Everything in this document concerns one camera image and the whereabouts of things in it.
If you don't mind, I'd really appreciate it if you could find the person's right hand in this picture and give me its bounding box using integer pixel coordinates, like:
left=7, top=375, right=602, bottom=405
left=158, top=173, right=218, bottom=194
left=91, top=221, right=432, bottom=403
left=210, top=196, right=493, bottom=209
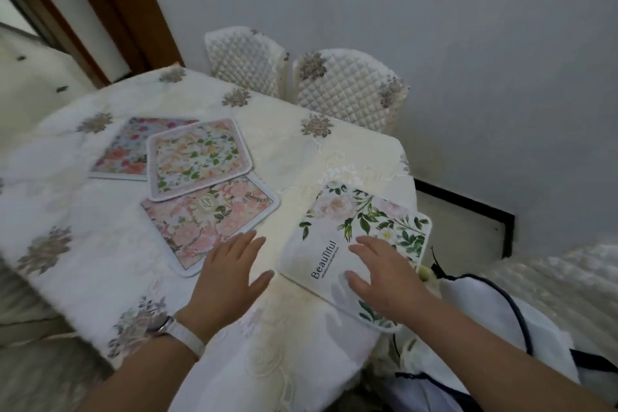
left=343, top=234, right=436, bottom=326

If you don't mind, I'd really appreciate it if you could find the person's left hand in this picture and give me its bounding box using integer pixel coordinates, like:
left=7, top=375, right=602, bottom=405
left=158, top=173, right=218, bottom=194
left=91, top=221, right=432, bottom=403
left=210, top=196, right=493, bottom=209
left=173, top=229, right=276, bottom=345

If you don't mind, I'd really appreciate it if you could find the pink floral placemat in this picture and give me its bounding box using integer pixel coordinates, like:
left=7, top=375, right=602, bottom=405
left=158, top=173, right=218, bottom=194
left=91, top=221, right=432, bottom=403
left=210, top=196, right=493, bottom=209
left=140, top=173, right=281, bottom=278

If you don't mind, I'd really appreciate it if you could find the white Beautiful floral placemat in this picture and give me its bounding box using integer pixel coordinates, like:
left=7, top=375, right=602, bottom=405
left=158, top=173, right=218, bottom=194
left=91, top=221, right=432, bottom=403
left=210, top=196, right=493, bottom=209
left=279, top=180, right=433, bottom=334

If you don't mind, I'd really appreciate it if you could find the green leaf orange flower placemat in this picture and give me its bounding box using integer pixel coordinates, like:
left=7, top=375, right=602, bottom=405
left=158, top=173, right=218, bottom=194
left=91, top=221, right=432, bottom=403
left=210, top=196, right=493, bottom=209
left=146, top=118, right=254, bottom=203

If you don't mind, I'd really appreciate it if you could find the blue floral placemat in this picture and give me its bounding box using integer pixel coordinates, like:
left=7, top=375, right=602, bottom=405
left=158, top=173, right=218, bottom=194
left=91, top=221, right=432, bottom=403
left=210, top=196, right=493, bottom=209
left=88, top=117, right=200, bottom=182

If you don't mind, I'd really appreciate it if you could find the person's left forearm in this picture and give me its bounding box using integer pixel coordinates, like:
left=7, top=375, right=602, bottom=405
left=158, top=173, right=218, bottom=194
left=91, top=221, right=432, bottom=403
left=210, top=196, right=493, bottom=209
left=77, top=337, right=201, bottom=412

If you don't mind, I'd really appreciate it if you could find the person's right forearm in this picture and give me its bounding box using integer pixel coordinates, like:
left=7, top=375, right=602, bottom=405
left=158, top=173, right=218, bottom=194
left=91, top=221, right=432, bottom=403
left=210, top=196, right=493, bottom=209
left=407, top=298, right=618, bottom=412

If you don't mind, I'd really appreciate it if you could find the table with cream tablecloth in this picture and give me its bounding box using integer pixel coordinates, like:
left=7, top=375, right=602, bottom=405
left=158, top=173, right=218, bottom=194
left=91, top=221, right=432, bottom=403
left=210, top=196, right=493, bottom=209
left=0, top=64, right=418, bottom=412

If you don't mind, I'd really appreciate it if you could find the smartwatch with white band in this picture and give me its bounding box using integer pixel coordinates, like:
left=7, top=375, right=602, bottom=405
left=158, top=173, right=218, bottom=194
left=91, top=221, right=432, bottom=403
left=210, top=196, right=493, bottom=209
left=153, top=315, right=206, bottom=359

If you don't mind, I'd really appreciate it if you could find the white bag with black trim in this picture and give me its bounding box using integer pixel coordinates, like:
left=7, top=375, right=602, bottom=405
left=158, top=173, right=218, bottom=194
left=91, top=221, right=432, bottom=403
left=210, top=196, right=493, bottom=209
left=384, top=247, right=618, bottom=412

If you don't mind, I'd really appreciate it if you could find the cream quilted chair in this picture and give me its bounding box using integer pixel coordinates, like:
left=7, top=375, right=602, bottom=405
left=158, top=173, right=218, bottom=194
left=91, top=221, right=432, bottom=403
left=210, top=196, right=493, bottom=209
left=204, top=26, right=290, bottom=100
left=288, top=48, right=411, bottom=136
left=480, top=242, right=618, bottom=388

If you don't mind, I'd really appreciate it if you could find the brown wooden door frame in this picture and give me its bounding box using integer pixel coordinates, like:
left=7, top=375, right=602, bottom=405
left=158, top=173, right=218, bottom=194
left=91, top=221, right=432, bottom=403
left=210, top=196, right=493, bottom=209
left=0, top=0, right=184, bottom=89

